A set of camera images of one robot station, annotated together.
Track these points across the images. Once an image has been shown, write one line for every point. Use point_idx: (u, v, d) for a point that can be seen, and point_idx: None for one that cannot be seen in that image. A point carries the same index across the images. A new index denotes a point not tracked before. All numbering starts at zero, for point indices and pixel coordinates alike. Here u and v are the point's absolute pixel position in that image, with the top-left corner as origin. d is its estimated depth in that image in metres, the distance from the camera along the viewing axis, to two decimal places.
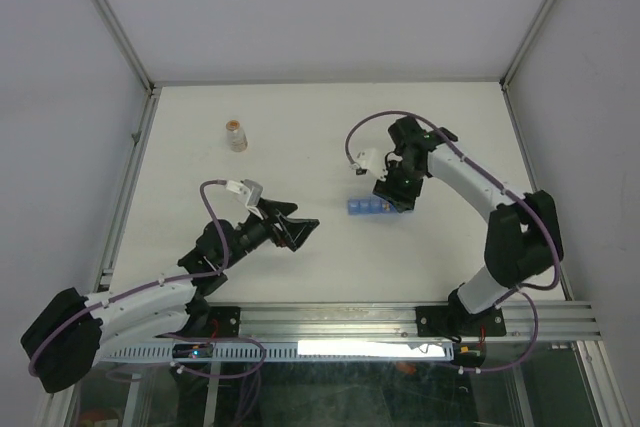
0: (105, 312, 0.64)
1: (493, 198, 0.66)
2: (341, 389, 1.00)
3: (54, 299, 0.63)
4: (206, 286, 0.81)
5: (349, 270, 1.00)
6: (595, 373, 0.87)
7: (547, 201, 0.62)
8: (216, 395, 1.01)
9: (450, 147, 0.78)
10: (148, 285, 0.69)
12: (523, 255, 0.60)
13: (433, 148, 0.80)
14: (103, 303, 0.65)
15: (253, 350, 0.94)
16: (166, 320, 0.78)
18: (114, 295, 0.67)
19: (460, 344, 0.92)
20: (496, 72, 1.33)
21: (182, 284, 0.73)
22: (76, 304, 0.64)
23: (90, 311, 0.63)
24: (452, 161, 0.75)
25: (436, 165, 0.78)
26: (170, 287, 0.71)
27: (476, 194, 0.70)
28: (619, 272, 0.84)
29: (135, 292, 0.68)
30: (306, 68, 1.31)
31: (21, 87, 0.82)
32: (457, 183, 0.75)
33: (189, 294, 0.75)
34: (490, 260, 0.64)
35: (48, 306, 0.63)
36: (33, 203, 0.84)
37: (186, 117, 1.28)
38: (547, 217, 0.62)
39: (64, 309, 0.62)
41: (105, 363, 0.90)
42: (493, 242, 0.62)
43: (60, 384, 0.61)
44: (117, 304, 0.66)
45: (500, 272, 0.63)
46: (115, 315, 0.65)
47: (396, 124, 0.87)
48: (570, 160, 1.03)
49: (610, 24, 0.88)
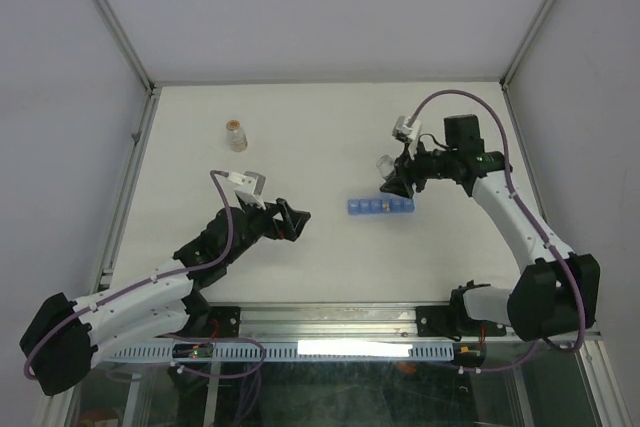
0: (94, 315, 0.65)
1: (534, 249, 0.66)
2: (341, 389, 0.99)
3: (43, 306, 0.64)
4: (205, 277, 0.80)
5: (350, 269, 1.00)
6: (596, 373, 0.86)
7: (591, 266, 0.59)
8: (217, 395, 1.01)
9: (503, 177, 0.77)
10: (141, 283, 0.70)
12: (549, 317, 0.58)
13: (485, 172, 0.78)
14: (92, 307, 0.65)
15: (253, 350, 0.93)
16: (165, 320, 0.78)
18: (103, 298, 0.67)
19: (460, 344, 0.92)
20: (496, 72, 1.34)
21: (177, 279, 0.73)
22: (66, 309, 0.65)
23: (80, 316, 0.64)
24: (500, 194, 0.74)
25: (481, 191, 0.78)
26: (163, 283, 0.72)
27: (517, 237, 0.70)
28: (619, 271, 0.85)
29: (126, 293, 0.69)
30: (306, 68, 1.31)
31: (21, 85, 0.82)
32: (498, 215, 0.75)
33: (187, 288, 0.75)
34: (513, 309, 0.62)
35: (37, 313, 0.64)
36: (33, 201, 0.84)
37: (186, 116, 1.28)
38: (587, 283, 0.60)
39: (51, 315, 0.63)
41: (105, 363, 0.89)
42: (521, 295, 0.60)
43: (60, 387, 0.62)
44: (107, 306, 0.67)
45: (520, 324, 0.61)
46: (105, 318, 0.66)
47: (460, 125, 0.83)
48: (570, 159, 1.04)
49: (610, 23, 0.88)
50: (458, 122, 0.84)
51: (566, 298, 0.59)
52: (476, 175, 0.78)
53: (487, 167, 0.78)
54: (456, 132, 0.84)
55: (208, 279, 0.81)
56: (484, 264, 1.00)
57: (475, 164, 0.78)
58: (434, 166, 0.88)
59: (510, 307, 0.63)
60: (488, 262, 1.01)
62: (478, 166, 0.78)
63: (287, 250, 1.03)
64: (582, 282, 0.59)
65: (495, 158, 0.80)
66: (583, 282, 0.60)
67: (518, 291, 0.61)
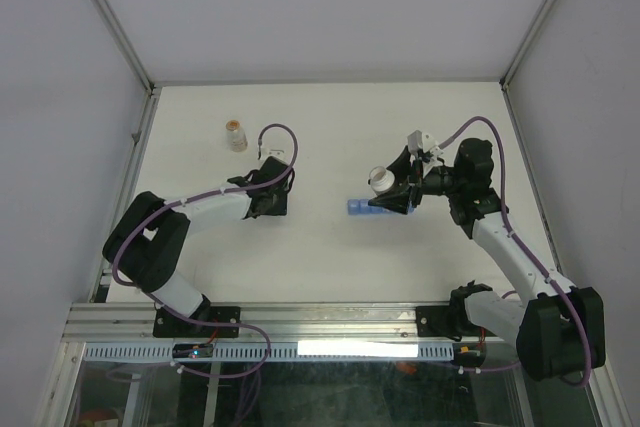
0: (185, 208, 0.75)
1: (536, 285, 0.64)
2: (341, 389, 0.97)
3: (134, 201, 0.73)
4: (256, 203, 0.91)
5: (350, 268, 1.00)
6: (596, 374, 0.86)
7: (596, 300, 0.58)
8: (217, 395, 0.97)
9: (500, 216, 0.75)
10: (212, 192, 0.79)
12: (557, 355, 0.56)
13: (483, 214, 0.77)
14: (182, 201, 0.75)
15: (253, 350, 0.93)
16: (185, 297, 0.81)
18: (189, 197, 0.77)
19: (459, 344, 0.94)
20: (495, 72, 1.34)
21: (240, 194, 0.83)
22: (156, 204, 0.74)
23: (172, 207, 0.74)
24: (499, 233, 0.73)
25: (480, 231, 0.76)
26: (230, 196, 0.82)
27: (518, 275, 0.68)
28: (617, 272, 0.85)
29: (203, 198, 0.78)
30: (307, 68, 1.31)
31: (20, 85, 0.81)
32: (498, 254, 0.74)
33: (245, 205, 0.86)
34: (521, 347, 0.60)
35: (130, 207, 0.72)
36: (33, 201, 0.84)
37: (186, 116, 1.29)
38: (594, 319, 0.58)
39: (143, 212, 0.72)
41: (104, 363, 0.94)
42: (526, 332, 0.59)
43: (154, 282, 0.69)
44: (191, 205, 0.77)
45: (528, 364, 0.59)
46: (193, 212, 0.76)
47: (476, 168, 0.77)
48: (569, 159, 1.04)
49: (609, 25, 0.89)
50: (476, 166, 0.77)
51: (572, 334, 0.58)
52: (474, 220, 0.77)
53: (486, 211, 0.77)
54: (471, 173, 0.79)
55: (259, 205, 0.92)
56: (483, 264, 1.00)
57: (473, 209, 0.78)
58: (440, 184, 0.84)
59: (519, 346, 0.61)
60: (488, 262, 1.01)
62: (478, 212, 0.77)
63: (287, 249, 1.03)
64: (588, 318, 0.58)
65: (493, 200, 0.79)
66: (589, 318, 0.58)
67: (525, 327, 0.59)
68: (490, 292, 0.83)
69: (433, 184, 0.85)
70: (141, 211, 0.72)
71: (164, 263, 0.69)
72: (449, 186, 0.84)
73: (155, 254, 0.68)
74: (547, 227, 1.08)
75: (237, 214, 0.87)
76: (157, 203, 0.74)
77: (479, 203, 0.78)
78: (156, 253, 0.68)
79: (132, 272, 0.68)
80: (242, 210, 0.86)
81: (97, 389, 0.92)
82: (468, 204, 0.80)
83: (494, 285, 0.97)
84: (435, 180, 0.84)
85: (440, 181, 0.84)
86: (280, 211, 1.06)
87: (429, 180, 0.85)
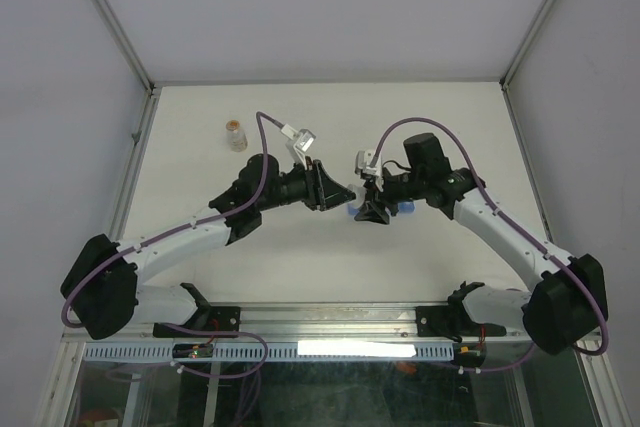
0: (139, 255, 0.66)
1: (536, 263, 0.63)
2: (341, 389, 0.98)
3: (85, 246, 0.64)
4: (241, 227, 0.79)
5: (350, 269, 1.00)
6: (597, 376, 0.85)
7: (594, 266, 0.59)
8: (216, 394, 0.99)
9: (479, 194, 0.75)
10: (181, 227, 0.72)
12: (571, 327, 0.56)
13: (460, 195, 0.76)
14: (136, 247, 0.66)
15: (253, 350, 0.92)
16: (179, 303, 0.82)
18: (145, 239, 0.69)
19: (460, 344, 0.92)
20: (495, 72, 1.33)
21: (216, 224, 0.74)
22: (108, 250, 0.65)
23: (124, 255, 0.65)
24: (484, 213, 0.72)
25: (463, 212, 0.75)
26: (203, 228, 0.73)
27: (514, 255, 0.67)
28: (618, 273, 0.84)
29: (164, 237, 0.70)
30: (308, 67, 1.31)
31: (20, 86, 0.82)
32: (487, 234, 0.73)
33: (225, 235, 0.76)
34: (535, 328, 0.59)
35: (80, 253, 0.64)
36: (31, 201, 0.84)
37: (185, 116, 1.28)
38: (596, 284, 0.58)
39: (93, 259, 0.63)
41: (105, 362, 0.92)
42: (538, 312, 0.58)
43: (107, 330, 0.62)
44: (149, 249, 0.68)
45: (546, 340, 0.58)
46: (149, 259, 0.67)
47: (423, 149, 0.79)
48: (570, 159, 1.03)
49: (610, 25, 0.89)
50: (422, 146, 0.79)
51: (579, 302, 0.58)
52: (453, 199, 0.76)
53: (463, 188, 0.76)
54: (423, 156, 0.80)
55: (243, 229, 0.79)
56: (483, 263, 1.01)
57: (449, 188, 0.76)
58: (404, 190, 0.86)
59: (531, 326, 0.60)
60: (489, 262, 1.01)
62: (453, 189, 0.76)
63: (287, 250, 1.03)
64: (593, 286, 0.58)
65: (466, 177, 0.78)
66: (593, 284, 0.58)
67: (533, 307, 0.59)
68: (480, 290, 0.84)
69: (398, 190, 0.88)
70: (91, 259, 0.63)
71: (114, 313, 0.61)
72: (412, 187, 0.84)
73: (105, 307, 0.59)
74: (547, 227, 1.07)
75: (222, 242, 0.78)
76: (110, 248, 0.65)
77: (453, 181, 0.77)
78: (104, 304, 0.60)
79: (83, 320, 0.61)
80: (221, 239, 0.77)
81: (98, 390, 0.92)
82: (438, 183, 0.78)
83: (495, 285, 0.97)
84: (396, 184, 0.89)
85: (402, 186, 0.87)
86: (320, 205, 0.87)
87: (391, 190, 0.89)
